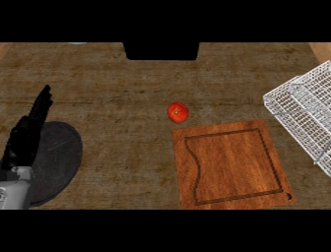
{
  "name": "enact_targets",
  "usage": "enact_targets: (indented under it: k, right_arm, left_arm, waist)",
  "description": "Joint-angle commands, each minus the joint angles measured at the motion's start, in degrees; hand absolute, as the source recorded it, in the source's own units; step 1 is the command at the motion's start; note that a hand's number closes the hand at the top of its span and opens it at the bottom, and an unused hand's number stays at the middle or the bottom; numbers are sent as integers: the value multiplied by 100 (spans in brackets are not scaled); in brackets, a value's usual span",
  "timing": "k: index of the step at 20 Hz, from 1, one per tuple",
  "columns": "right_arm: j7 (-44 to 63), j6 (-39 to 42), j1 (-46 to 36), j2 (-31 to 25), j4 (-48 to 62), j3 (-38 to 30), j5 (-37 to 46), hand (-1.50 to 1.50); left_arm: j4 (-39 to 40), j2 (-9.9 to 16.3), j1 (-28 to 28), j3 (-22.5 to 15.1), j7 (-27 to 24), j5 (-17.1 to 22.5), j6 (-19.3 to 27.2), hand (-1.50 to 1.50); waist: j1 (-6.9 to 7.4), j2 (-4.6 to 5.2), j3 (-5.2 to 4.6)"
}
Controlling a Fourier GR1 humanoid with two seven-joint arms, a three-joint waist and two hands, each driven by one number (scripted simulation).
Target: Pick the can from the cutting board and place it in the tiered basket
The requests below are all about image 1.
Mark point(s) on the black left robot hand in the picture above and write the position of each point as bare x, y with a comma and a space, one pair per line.
26, 138

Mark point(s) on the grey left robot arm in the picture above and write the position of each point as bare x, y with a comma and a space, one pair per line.
5, 193

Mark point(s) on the brown wooden cutting board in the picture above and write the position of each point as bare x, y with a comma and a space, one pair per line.
231, 164

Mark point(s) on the dark grey round placemat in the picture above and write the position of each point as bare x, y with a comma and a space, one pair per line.
60, 154

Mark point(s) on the pale flat object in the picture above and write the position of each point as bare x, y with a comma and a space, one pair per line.
77, 43

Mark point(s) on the red tomato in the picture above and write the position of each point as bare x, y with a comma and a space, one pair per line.
178, 112

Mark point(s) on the black appliance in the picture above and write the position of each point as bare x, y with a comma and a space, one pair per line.
163, 50

